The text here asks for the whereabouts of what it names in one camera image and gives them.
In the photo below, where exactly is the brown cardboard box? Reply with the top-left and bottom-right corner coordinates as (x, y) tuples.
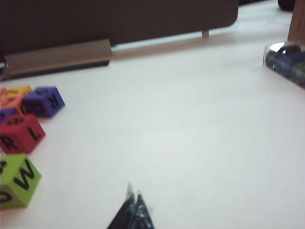
(287, 0), (305, 46)

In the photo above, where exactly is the black rounded item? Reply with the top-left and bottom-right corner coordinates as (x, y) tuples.
(277, 0), (296, 10)

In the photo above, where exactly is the red foam block printed R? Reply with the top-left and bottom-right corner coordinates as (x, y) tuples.
(0, 114), (46, 155)

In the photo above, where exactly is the brown-grey desk divider panel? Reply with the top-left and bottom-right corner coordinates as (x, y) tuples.
(0, 0), (239, 57)

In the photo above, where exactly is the yellow foam letter block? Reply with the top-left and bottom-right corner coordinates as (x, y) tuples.
(6, 85), (33, 97)

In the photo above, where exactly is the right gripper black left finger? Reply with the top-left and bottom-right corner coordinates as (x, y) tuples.
(106, 183), (136, 229)

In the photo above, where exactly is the purple foam block printed D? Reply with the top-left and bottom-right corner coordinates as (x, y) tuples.
(0, 107), (21, 125)

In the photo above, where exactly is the orange foam block printed 7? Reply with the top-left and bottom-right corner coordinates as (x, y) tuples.
(0, 94), (24, 111)

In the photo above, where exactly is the green foam block printed W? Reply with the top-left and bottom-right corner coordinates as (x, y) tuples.
(0, 153), (42, 210)

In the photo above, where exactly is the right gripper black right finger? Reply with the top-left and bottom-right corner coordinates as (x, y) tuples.
(131, 190), (156, 229)

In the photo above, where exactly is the purple foam block printed R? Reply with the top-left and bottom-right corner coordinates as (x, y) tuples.
(21, 86), (66, 118)

